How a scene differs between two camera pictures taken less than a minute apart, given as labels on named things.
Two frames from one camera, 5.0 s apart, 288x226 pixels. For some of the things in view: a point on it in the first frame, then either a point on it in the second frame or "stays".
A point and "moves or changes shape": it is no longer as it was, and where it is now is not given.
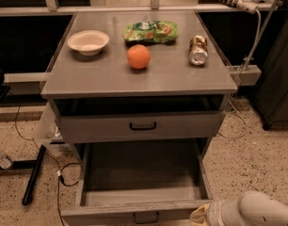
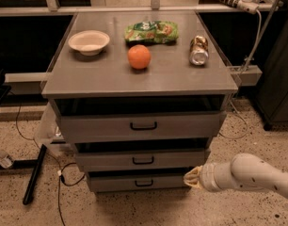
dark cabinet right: x=276 y=94 stays
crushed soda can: x=198 y=50 stays
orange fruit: x=138 y=56 stays
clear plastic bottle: x=2 y=158 stays
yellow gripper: x=216 y=211 → x=207 y=177
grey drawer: x=139 y=185 moves or changes shape
